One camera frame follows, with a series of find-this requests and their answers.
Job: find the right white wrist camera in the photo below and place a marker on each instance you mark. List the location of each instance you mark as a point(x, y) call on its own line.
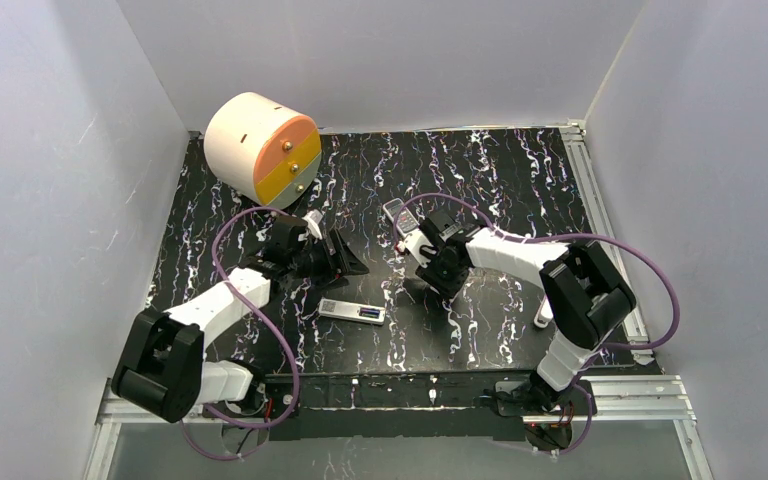
point(417, 245)

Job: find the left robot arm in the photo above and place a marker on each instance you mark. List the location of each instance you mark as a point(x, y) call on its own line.
point(162, 368)

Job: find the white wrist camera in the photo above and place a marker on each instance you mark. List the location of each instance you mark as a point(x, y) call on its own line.
point(313, 219)
point(417, 245)

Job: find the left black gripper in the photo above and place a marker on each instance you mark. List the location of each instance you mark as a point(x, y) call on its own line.
point(330, 254)

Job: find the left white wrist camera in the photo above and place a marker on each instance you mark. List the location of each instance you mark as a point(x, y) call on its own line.
point(313, 219)

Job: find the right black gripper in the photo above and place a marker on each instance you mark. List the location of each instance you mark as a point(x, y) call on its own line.
point(442, 278)

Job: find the round three-colour drawer box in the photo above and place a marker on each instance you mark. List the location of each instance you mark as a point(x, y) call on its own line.
point(264, 150)

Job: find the white remote with buttons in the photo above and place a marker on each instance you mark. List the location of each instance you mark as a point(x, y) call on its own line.
point(400, 216)

